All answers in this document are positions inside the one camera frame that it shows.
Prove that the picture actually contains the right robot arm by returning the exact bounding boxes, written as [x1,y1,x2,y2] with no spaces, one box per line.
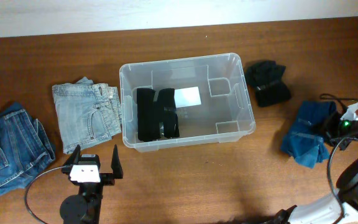
[270,94,358,223]

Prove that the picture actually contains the teal blue taped cloth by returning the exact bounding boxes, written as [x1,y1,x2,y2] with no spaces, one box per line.
[280,101,337,169]

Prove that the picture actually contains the black folded garment in bin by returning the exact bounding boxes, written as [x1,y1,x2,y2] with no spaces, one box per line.
[136,88,180,142]

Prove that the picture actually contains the white label in bin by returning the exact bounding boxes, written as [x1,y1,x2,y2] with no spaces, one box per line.
[174,86,201,108]

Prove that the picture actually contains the dark blue folded jeans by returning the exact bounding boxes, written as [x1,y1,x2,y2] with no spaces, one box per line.
[0,103,56,196]

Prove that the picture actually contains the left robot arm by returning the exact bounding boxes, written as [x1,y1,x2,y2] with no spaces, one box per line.
[60,146,123,224]

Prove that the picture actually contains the black taped cloth bundle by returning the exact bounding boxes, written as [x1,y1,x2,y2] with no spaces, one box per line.
[244,60,291,107]

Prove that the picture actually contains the clear plastic storage bin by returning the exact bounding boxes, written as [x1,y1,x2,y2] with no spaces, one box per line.
[119,53,256,152]

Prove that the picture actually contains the light blue jeans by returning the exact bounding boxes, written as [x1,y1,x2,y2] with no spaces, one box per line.
[52,77,122,154]

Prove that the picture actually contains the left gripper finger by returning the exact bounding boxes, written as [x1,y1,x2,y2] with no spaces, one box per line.
[63,144,81,167]
[111,144,124,179]

